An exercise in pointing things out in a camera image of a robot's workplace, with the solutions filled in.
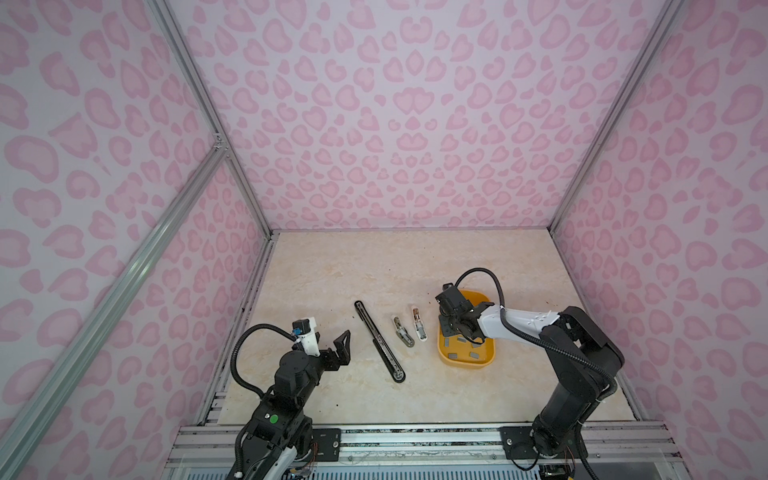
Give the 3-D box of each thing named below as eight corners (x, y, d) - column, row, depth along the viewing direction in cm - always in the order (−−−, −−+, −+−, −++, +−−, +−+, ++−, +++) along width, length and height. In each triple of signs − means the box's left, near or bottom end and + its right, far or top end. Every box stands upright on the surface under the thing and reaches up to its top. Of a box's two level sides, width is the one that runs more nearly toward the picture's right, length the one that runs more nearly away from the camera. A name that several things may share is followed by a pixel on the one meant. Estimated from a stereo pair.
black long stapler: (396, 385, 85) (396, 382, 82) (351, 308, 101) (350, 304, 98) (406, 379, 86) (407, 375, 84) (361, 303, 102) (360, 299, 100)
